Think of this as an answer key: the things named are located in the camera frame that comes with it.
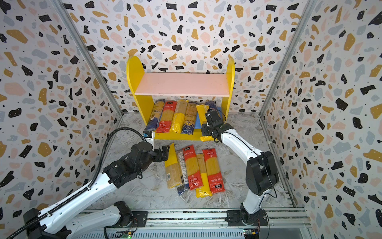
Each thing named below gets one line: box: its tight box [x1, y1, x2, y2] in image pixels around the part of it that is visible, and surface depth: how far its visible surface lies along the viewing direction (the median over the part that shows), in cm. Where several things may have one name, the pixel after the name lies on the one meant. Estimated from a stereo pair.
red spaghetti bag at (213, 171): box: [202, 148, 226, 194], surface depth 90 cm
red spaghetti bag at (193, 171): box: [182, 144, 204, 191], surface depth 89 cm
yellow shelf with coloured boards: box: [126, 55, 235, 141], surface depth 82 cm
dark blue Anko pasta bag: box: [145, 99, 166, 131], surface depth 99 cm
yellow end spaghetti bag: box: [195, 153, 213, 199], surface depth 86 cm
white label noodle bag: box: [175, 149, 190, 196], surface depth 87 cm
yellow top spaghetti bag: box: [164, 142, 183, 189], surface depth 87 cm
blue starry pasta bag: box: [181, 102, 198, 135], surface depth 97 cm
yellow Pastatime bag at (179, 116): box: [169, 99, 190, 134], surface depth 99 cm
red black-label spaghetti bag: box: [156, 101, 178, 133], surface depth 99 cm
